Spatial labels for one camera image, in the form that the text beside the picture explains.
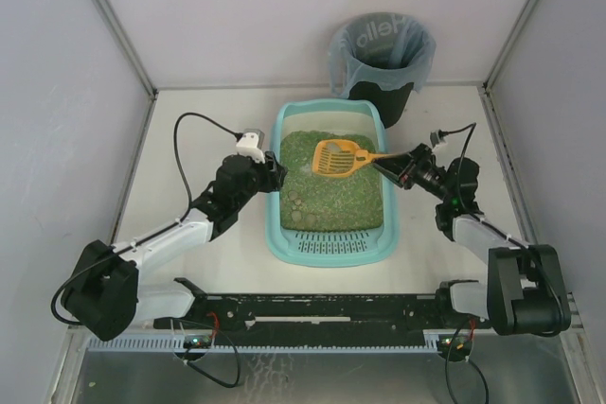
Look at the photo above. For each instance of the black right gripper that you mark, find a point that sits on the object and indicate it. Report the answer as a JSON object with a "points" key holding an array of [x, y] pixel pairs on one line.
{"points": [[409, 167]]}

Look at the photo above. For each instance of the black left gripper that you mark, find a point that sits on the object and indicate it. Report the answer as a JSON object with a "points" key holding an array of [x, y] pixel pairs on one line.
{"points": [[274, 172]]}

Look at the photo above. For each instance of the orange litter scoop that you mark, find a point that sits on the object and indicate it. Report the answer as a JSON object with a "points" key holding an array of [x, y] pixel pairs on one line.
{"points": [[343, 164]]}

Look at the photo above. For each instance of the teal cat litter box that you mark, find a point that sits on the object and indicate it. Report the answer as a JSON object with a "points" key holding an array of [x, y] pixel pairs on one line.
{"points": [[358, 121]]}

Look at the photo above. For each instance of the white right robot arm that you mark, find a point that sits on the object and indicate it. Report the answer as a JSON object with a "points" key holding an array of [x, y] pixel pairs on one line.
{"points": [[524, 292]]}

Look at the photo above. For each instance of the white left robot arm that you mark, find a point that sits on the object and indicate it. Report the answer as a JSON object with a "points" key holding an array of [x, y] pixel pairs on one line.
{"points": [[104, 291]]}

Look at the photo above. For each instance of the green litter pellets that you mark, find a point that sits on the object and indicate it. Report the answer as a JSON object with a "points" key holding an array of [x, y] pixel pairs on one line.
{"points": [[353, 203]]}

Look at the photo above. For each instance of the black trash bin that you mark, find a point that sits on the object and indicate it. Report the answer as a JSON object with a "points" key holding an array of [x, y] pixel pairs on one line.
{"points": [[386, 101]]}

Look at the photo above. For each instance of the blue plastic bin liner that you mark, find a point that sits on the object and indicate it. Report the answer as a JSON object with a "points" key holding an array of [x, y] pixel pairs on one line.
{"points": [[340, 60]]}

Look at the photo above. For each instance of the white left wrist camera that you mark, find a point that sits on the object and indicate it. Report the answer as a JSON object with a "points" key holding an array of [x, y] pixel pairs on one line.
{"points": [[250, 145]]}

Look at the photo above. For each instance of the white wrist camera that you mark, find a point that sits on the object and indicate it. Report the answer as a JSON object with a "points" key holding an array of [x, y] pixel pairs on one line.
{"points": [[437, 139], [250, 145]]}

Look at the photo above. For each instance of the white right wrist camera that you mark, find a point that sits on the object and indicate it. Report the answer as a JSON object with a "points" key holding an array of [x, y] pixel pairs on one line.
{"points": [[437, 139]]}

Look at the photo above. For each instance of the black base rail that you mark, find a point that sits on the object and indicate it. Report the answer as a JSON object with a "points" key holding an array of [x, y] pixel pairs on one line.
{"points": [[344, 318]]}

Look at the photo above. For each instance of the aluminium frame post right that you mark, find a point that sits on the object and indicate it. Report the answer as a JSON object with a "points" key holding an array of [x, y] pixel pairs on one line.
{"points": [[512, 39]]}

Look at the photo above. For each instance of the aluminium frame post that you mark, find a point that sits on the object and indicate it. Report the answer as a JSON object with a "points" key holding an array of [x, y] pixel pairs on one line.
{"points": [[512, 39], [125, 44]]}

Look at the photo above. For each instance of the aluminium frame post left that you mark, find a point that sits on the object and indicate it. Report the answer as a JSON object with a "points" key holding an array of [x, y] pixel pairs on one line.
{"points": [[125, 44]]}

